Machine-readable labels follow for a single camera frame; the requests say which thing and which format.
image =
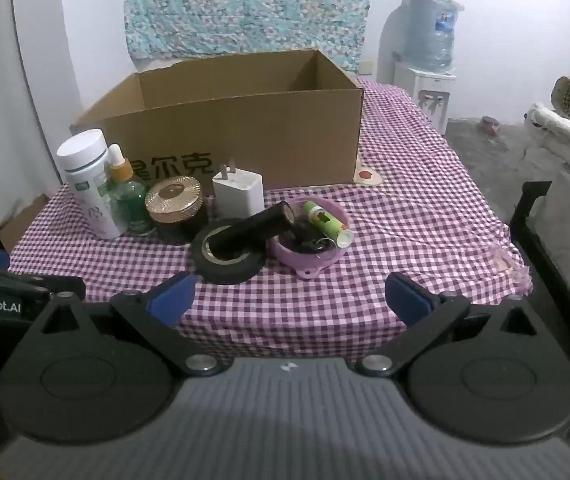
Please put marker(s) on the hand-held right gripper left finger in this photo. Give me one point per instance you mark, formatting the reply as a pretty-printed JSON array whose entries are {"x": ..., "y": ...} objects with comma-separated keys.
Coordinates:
[{"x": 172, "y": 297}]

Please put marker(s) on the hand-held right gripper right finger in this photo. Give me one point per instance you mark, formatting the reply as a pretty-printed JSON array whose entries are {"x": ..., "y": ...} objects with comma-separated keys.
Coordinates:
[{"x": 407, "y": 300}]

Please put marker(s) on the black tape roll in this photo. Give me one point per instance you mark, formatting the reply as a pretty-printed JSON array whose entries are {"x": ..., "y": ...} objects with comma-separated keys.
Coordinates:
[{"x": 205, "y": 270}]

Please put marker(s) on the green dropper bottle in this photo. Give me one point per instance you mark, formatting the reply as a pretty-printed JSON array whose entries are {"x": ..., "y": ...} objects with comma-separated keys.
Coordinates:
[{"x": 132, "y": 205}]

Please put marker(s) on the black cylinder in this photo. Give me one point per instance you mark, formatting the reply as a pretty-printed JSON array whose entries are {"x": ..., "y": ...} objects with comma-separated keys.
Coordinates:
[{"x": 250, "y": 232}]

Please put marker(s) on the pink plastic bowl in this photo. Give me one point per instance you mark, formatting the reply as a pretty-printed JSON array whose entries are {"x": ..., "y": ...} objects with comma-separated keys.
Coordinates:
[{"x": 310, "y": 262}]

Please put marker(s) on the gold-lidded black jar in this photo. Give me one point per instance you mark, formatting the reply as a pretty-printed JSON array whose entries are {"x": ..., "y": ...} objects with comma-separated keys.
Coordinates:
[{"x": 172, "y": 192}]

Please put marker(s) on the green tube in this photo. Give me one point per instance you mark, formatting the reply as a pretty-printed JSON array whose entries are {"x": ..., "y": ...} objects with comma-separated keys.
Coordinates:
[{"x": 322, "y": 220}]

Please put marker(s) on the white plug charger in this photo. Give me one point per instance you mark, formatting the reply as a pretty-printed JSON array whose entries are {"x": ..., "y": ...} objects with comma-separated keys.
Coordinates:
[{"x": 237, "y": 195}]

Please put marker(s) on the white pill bottle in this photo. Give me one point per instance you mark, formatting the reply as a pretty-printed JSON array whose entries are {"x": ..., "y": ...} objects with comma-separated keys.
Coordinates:
[{"x": 87, "y": 160}]

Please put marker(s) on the brown cardboard box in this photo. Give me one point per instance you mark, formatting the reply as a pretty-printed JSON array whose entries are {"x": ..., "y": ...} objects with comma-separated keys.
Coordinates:
[{"x": 265, "y": 130}]

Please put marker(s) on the flat cardboard piece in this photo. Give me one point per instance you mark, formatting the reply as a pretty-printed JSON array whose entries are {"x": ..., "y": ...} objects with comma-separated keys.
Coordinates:
[{"x": 20, "y": 220}]

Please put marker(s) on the purple checked tablecloth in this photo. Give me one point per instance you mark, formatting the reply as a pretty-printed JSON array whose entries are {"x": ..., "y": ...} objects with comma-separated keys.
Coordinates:
[{"x": 415, "y": 210}]

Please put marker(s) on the small black object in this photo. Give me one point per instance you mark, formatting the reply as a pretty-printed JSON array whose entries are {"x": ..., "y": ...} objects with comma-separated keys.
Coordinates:
[{"x": 310, "y": 247}]

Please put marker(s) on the small red object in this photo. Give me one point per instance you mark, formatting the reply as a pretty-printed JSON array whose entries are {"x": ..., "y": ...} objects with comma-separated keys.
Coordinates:
[{"x": 490, "y": 125}]

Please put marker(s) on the white fluffy blanket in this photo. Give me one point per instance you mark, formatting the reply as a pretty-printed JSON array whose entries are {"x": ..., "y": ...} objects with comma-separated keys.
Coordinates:
[{"x": 565, "y": 140}]

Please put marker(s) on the blue water jug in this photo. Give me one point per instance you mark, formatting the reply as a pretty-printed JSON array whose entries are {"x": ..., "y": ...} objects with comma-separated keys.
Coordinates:
[{"x": 427, "y": 30}]

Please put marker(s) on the black metal frame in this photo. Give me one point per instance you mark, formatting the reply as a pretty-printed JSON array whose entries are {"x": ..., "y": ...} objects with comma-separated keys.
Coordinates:
[{"x": 527, "y": 210}]

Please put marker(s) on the white wall socket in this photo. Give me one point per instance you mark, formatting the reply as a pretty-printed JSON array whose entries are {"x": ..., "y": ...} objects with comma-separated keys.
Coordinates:
[{"x": 367, "y": 68}]

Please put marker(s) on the floral wall cloth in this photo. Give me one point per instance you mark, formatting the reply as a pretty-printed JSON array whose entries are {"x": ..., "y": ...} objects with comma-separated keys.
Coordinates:
[{"x": 245, "y": 5}]

